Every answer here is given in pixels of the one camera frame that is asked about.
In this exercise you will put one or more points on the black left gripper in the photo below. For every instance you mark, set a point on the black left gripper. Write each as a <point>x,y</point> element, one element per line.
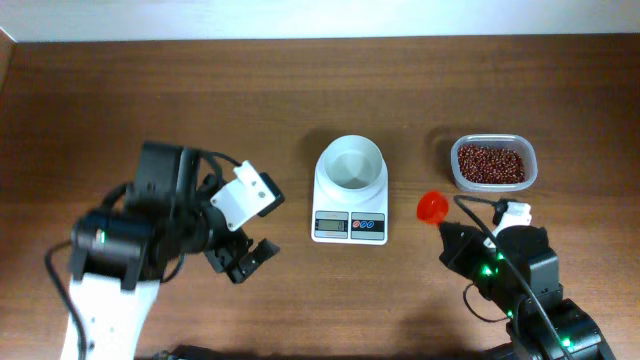
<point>234,248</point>

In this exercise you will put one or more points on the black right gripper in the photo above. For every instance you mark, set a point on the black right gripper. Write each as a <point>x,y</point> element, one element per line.
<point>457,263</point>

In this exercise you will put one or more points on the orange plastic measuring scoop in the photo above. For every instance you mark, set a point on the orange plastic measuring scoop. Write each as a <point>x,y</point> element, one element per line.
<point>432,208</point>

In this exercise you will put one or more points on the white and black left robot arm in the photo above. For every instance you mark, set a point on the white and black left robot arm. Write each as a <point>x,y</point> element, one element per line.
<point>178,204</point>

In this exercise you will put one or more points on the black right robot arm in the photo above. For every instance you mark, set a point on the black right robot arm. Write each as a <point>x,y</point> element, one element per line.
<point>522,280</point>

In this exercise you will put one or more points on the white digital kitchen scale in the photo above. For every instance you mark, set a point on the white digital kitchen scale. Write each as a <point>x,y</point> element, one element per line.
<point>358,217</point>

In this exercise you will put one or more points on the red beans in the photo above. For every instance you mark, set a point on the red beans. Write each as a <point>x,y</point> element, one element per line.
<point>490,165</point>

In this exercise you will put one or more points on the clear plastic container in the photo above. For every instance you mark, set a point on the clear plastic container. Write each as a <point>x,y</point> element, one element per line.
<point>507,141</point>

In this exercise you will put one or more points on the white round bowl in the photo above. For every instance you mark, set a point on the white round bowl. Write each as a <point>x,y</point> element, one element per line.
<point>352,162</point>

